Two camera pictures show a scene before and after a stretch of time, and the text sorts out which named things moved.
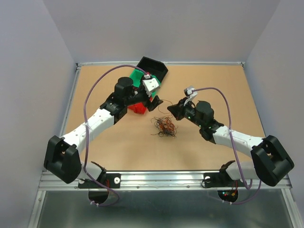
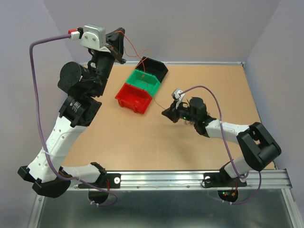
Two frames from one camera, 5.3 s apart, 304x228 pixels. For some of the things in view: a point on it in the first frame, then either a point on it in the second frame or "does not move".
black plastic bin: [155, 68] does not move
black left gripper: [149, 106] → [115, 42]
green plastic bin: [137, 76] does not move
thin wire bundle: [165, 125] → [187, 121]
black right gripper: [177, 109] does not move
